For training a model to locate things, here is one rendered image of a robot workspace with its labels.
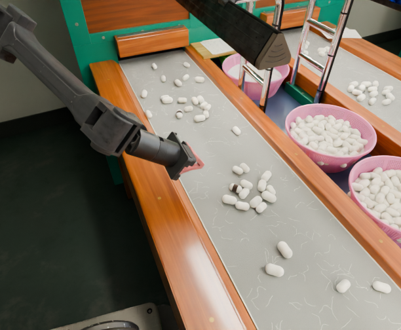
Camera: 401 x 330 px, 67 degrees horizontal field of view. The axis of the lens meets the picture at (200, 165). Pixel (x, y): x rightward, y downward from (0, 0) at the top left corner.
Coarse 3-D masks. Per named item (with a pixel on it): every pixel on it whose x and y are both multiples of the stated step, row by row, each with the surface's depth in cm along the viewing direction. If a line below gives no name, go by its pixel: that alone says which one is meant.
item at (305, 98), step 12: (312, 0) 100; (348, 0) 87; (312, 12) 102; (348, 12) 89; (312, 24) 102; (300, 36) 109; (336, 36) 94; (300, 48) 111; (336, 48) 97; (300, 60) 114; (312, 60) 108; (324, 72) 103; (288, 84) 122; (324, 84) 106; (300, 96) 118; (312, 96) 116
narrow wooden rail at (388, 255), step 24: (192, 48) 134; (216, 72) 119; (240, 96) 106; (264, 120) 96; (288, 144) 88; (312, 168) 81; (336, 192) 75; (336, 216) 72; (360, 216) 70; (360, 240) 67; (384, 240) 65; (384, 264) 62
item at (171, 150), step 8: (160, 136) 64; (168, 136) 70; (176, 136) 68; (160, 144) 62; (168, 144) 64; (176, 144) 66; (160, 152) 62; (168, 152) 63; (176, 152) 65; (184, 152) 64; (152, 160) 63; (160, 160) 63; (168, 160) 64; (176, 160) 65; (184, 160) 64; (192, 160) 64; (168, 168) 67; (176, 168) 65; (176, 176) 65
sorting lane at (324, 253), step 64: (128, 64) 129; (192, 64) 129; (192, 128) 97; (192, 192) 78; (256, 192) 78; (256, 256) 65; (320, 256) 65; (256, 320) 56; (320, 320) 56; (384, 320) 56
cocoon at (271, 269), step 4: (268, 264) 62; (272, 264) 62; (268, 268) 61; (272, 268) 61; (276, 268) 61; (280, 268) 61; (268, 272) 61; (272, 272) 61; (276, 272) 61; (280, 272) 61
